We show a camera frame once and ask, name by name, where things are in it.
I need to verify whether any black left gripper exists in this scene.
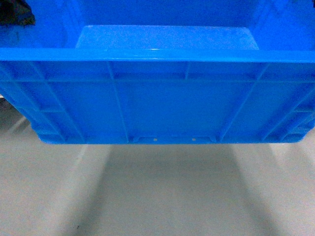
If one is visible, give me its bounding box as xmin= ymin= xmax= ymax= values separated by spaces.
xmin=0 ymin=0 xmax=35 ymax=26

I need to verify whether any large blue plastic crate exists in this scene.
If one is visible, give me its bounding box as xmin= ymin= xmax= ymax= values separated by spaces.
xmin=0 ymin=0 xmax=315 ymax=144

